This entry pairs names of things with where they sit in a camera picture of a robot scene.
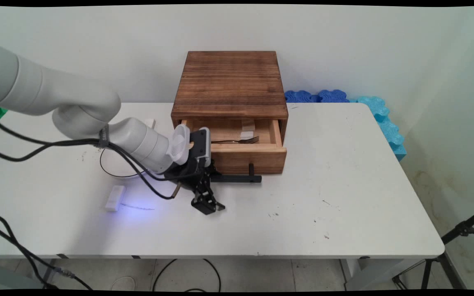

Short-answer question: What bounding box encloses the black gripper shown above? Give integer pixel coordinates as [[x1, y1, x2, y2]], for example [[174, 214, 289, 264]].
[[164, 158, 226, 215]]

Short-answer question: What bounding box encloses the wooden drawer with black handle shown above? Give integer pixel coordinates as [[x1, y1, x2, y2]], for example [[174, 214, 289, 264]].
[[181, 119, 287, 184]]

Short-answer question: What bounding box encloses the silver metal fork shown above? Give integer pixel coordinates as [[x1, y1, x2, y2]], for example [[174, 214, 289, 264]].
[[211, 136, 260, 145]]

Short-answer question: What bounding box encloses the small white block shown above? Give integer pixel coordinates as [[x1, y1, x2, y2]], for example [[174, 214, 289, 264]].
[[240, 119, 256, 139]]

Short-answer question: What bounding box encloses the white rectangular block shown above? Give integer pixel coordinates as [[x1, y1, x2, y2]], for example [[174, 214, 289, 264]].
[[105, 185, 127, 212]]

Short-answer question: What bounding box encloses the white plate with black rim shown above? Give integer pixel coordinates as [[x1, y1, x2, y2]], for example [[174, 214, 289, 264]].
[[99, 147, 148, 179]]

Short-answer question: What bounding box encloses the brown wooden drawer cabinet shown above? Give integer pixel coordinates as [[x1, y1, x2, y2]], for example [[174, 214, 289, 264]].
[[171, 51, 289, 138]]

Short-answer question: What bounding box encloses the dark blue foam mat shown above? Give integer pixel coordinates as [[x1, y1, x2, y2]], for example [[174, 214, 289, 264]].
[[284, 90, 320, 103], [318, 89, 350, 103]]

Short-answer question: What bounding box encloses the white table leg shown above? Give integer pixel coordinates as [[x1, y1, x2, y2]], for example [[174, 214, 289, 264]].
[[339, 258, 427, 291]]

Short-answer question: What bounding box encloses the grey table leg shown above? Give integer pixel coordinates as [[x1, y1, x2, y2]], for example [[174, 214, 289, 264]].
[[35, 258, 59, 288]]

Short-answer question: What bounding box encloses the cyan foam mat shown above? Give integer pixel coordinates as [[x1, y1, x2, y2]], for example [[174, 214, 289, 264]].
[[348, 96, 407, 162]]

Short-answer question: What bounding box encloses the black tripod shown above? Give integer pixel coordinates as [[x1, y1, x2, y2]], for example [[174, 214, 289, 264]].
[[392, 206, 474, 291]]

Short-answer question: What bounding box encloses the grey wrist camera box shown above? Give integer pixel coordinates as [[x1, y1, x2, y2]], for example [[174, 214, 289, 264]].
[[188, 127, 212, 168]]

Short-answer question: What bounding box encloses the black looped floor cable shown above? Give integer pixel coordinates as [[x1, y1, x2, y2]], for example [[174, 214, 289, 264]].
[[152, 258, 221, 293]]

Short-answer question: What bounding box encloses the white floor cable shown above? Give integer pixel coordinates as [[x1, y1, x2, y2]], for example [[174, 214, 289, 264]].
[[111, 276, 137, 291]]

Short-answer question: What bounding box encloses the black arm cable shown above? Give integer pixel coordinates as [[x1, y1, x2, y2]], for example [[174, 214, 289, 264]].
[[0, 114, 182, 201]]

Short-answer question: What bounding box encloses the black floor cable bundle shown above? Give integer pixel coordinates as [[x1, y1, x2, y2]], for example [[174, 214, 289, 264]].
[[0, 211, 94, 291]]

